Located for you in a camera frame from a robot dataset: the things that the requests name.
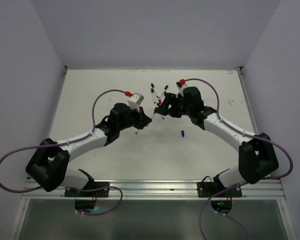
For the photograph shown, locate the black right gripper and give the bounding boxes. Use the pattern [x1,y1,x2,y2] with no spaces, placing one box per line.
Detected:
[155,91,193,117]

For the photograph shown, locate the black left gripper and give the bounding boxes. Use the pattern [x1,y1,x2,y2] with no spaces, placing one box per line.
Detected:
[117,104,151,131]

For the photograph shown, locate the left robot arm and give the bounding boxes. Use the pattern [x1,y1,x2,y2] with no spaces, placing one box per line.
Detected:
[25,103,152,197]

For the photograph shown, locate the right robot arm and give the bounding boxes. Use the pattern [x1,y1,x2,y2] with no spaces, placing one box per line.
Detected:
[154,86,279,197]

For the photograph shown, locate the black marker diagonal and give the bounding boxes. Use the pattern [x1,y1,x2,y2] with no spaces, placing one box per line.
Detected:
[159,85,169,98]

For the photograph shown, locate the black marker top left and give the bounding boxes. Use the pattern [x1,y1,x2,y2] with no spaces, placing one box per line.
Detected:
[150,83,159,98]

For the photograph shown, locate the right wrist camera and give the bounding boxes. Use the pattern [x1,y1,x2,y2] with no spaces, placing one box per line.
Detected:
[176,79,189,97]

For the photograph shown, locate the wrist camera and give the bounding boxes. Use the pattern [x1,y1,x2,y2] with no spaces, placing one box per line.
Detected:
[176,79,189,97]
[127,93,144,112]

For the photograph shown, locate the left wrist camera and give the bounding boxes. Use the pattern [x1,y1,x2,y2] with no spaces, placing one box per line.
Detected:
[127,93,144,112]

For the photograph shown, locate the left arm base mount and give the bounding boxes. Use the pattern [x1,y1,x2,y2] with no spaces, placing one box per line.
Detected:
[64,169,110,213]

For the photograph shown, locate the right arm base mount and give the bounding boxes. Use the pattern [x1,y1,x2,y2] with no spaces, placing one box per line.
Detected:
[196,176,243,215]

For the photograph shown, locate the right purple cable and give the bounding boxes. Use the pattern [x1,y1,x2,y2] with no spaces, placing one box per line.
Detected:
[179,77,296,240]

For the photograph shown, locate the aluminium front rail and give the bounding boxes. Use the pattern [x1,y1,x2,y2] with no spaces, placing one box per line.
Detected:
[22,178,286,201]

